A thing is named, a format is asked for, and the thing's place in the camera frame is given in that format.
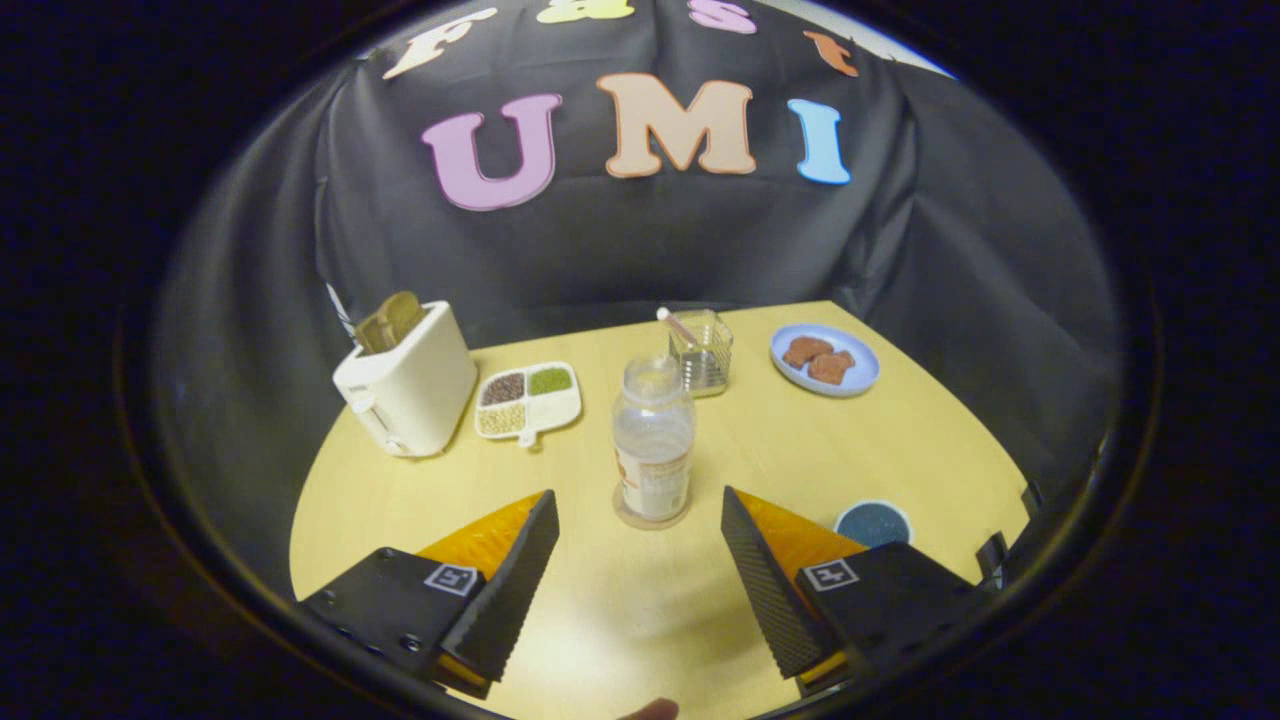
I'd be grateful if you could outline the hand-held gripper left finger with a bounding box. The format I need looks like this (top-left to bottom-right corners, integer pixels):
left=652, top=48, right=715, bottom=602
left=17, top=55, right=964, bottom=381
left=297, top=489, right=561, bottom=701

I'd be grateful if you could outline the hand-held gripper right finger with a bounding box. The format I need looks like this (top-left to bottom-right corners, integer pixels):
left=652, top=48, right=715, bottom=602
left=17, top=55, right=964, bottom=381
left=720, top=486, right=1001, bottom=699

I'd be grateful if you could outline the blue round coaster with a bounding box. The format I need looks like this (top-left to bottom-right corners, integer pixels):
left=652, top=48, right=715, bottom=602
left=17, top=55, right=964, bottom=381
left=835, top=501, right=914, bottom=549

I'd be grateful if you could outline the tan round coaster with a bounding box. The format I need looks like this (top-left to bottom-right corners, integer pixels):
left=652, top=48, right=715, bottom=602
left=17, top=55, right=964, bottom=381
left=612, top=488, right=693, bottom=531

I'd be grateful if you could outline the clear juice bottle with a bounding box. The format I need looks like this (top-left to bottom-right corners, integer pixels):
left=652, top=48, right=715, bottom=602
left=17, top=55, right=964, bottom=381
left=612, top=356, right=697, bottom=524

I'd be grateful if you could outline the clear glass cup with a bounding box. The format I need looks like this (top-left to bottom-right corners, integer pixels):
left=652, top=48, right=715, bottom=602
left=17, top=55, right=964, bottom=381
left=668, top=310, right=734, bottom=398

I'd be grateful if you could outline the white divided tray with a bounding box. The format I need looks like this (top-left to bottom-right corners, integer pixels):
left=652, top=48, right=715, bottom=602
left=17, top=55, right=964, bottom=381
left=474, top=362, right=583, bottom=448

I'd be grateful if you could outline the cream toaster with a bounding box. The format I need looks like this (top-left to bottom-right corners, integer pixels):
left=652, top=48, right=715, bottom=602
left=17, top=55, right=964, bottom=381
left=333, top=300, right=479, bottom=459

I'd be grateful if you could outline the blue plate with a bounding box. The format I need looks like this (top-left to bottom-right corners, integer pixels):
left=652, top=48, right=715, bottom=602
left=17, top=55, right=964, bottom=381
left=770, top=324, right=881, bottom=398

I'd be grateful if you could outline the pink straw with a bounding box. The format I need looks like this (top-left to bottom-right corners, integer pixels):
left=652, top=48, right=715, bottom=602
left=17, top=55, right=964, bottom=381
left=656, top=306, right=701, bottom=347

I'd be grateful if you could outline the toast slice in toaster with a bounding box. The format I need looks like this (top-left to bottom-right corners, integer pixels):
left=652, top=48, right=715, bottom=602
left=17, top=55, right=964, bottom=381
left=354, top=291, right=426, bottom=356

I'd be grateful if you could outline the black backdrop cloth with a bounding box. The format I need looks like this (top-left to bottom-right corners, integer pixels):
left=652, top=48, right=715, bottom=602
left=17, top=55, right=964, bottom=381
left=150, top=0, right=1121, bottom=601

